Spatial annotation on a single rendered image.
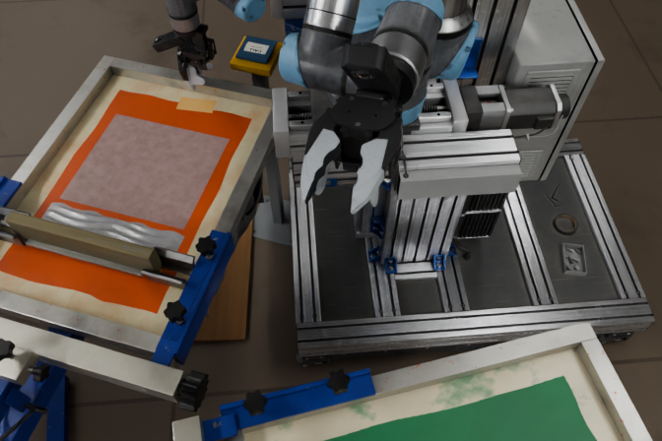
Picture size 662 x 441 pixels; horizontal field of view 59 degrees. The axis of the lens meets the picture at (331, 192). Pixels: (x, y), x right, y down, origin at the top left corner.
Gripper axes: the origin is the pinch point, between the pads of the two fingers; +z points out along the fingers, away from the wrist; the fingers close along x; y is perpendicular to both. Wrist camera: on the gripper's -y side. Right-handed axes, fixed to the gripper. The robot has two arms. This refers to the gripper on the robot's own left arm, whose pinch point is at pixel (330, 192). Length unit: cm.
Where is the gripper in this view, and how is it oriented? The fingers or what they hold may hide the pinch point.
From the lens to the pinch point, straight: 59.3
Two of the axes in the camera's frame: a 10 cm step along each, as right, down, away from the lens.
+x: -9.3, -1.9, 3.0
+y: 1.3, 6.1, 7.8
